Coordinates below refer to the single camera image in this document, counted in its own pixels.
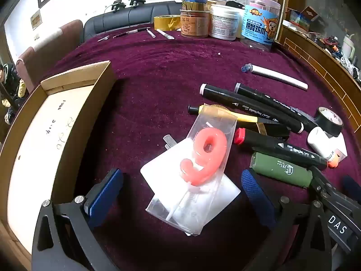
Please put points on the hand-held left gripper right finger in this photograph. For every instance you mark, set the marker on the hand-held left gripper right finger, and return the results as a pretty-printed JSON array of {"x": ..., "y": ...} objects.
[{"x": 256, "y": 197}]

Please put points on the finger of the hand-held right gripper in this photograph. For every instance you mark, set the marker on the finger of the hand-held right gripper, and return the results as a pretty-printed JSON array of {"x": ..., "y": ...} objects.
[{"x": 338, "y": 225}]

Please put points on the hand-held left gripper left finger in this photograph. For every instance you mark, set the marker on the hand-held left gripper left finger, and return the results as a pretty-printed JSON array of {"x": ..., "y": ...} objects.
[{"x": 107, "y": 194}]

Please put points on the green lighter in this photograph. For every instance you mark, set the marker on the green lighter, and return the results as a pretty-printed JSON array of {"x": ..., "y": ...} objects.
[{"x": 282, "y": 170}]

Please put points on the white packet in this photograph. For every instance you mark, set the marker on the white packet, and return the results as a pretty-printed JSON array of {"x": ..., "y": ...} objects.
[{"x": 153, "y": 172}]

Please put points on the black marker red cap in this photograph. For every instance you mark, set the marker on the black marker red cap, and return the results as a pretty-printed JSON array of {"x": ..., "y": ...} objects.
[{"x": 282, "y": 146}]

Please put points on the orange bottle cap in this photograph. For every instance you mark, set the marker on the orange bottle cap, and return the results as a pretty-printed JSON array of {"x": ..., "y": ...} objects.
[{"x": 333, "y": 163}]

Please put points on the pink number candle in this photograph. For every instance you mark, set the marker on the pink number candle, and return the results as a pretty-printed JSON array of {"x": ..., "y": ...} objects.
[{"x": 197, "y": 169}]

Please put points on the white square pad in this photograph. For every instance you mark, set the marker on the white square pad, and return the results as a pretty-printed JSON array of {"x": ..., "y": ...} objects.
[{"x": 342, "y": 149}]

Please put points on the yellow and black pen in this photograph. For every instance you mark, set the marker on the yellow and black pen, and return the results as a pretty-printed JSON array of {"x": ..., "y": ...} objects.
[{"x": 248, "y": 118}]

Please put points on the small metal clip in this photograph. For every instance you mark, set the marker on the small metal clip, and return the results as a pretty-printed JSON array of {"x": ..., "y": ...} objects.
[{"x": 169, "y": 141}]

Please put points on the white plastic bottle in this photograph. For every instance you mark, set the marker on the white plastic bottle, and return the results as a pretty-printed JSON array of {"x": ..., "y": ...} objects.
[{"x": 321, "y": 144}]

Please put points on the cardboard box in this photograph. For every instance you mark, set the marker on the cardboard box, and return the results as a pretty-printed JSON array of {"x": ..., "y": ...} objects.
[{"x": 33, "y": 146}]

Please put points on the black marker white end caps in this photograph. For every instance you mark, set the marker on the black marker white end caps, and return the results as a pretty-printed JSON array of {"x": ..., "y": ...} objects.
[{"x": 253, "y": 104}]

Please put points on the black tape roll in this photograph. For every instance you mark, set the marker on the black tape roll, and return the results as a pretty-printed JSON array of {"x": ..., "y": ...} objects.
[{"x": 337, "y": 132}]

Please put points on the black marker grey end cap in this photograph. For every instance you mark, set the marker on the black marker grey end cap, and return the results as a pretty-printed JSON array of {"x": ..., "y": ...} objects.
[{"x": 276, "y": 101}]

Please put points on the white tube blue cap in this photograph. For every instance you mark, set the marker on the white tube blue cap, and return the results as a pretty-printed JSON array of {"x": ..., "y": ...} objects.
[{"x": 279, "y": 76}]

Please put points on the purple velvet tablecloth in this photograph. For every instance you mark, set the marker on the purple velvet tablecloth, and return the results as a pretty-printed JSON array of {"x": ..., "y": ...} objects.
[{"x": 158, "y": 76}]

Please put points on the wooden sideboard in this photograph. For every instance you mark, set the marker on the wooden sideboard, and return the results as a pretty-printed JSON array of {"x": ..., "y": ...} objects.
[{"x": 324, "y": 70}]

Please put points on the small metal tool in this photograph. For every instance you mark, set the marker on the small metal tool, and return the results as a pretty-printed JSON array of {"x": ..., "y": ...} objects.
[{"x": 103, "y": 38}]

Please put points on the brown armchair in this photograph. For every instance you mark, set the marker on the brown armchair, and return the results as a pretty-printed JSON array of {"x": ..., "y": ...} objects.
[{"x": 50, "y": 48}]

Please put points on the thin black pen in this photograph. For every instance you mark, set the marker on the thin black pen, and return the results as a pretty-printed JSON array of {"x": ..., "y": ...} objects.
[{"x": 131, "y": 32}]

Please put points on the white utility knife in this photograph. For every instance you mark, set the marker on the white utility knife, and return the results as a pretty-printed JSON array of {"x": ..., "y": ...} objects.
[
  {"x": 165, "y": 34},
  {"x": 151, "y": 33}
]

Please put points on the assorted small items pile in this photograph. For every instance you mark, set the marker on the assorted small items pile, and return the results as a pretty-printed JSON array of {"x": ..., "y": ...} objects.
[{"x": 335, "y": 48}]

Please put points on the black leather sofa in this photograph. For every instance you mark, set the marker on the black leather sofa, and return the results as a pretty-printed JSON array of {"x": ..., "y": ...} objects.
[{"x": 118, "y": 19}]

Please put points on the white mug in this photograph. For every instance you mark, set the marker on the white mug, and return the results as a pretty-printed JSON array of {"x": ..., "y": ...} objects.
[{"x": 349, "y": 46}]

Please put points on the white plastic tub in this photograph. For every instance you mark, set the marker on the white plastic tub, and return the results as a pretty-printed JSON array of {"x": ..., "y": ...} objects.
[{"x": 225, "y": 22}]

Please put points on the clear jar blue label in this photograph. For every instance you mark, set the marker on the clear jar blue label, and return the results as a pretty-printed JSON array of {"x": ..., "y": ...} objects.
[{"x": 261, "y": 19}]

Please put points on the yellow tape roll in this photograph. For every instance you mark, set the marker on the yellow tape roll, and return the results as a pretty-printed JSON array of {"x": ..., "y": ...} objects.
[{"x": 166, "y": 22}]

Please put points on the brown tin can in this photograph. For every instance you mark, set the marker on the brown tin can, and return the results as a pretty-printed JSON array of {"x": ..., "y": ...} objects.
[{"x": 194, "y": 24}]

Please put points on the colourful box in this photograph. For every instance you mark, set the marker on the colourful box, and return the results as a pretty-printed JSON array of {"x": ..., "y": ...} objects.
[{"x": 303, "y": 17}]

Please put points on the black clamp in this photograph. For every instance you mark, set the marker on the black clamp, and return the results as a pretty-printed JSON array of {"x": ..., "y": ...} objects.
[
  {"x": 117, "y": 5},
  {"x": 137, "y": 0}
]

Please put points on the wall plaque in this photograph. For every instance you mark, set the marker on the wall plaque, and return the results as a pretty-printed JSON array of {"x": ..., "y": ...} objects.
[{"x": 36, "y": 19}]

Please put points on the wooden door frame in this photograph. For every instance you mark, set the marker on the wooden door frame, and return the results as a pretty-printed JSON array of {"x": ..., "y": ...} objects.
[{"x": 283, "y": 5}]

